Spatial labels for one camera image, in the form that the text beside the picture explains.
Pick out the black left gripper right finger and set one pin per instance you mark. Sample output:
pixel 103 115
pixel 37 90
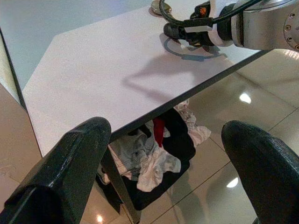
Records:
pixel 268 175

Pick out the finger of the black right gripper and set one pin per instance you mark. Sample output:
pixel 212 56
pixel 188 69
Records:
pixel 171 30

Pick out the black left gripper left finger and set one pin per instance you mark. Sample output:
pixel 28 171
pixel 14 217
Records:
pixel 58 175

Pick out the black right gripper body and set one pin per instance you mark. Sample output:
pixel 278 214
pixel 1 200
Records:
pixel 201 12

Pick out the silver metal spoon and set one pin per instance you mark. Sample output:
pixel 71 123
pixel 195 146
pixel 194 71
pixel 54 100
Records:
pixel 161 8

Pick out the dark metal table leg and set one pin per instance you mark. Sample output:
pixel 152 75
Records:
pixel 119 186

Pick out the white patterned cloth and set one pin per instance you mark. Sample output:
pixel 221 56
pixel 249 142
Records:
pixel 198 135

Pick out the white and grey clothes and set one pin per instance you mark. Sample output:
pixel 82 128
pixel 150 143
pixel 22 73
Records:
pixel 149 168

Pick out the black laundry basket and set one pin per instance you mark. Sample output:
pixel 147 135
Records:
pixel 151 198

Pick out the red cloth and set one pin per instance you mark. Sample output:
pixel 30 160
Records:
pixel 160 133

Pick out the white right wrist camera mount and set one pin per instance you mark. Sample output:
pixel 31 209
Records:
pixel 216 40

